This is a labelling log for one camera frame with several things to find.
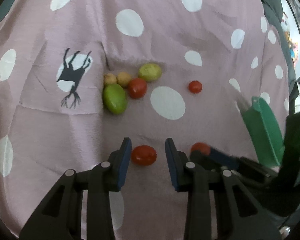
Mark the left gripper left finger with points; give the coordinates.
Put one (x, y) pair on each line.
(58, 216)

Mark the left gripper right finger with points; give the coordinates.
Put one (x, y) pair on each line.
(218, 195)

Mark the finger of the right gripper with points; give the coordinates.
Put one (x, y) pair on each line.
(213, 159)

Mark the large red tomato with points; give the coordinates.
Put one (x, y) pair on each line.
(202, 148)

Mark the lone small red tomato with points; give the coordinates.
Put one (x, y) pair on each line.
(195, 87)

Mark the yellow green mango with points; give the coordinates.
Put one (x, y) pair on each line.
(150, 72)

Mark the tan longan fruit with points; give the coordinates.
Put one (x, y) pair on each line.
(109, 79)
(123, 79)

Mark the green plastic bowl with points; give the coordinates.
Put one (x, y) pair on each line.
(265, 132)

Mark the pile of plush toys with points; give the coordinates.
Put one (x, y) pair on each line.
(293, 46)

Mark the pink polka dot blanket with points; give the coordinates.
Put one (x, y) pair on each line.
(53, 56)

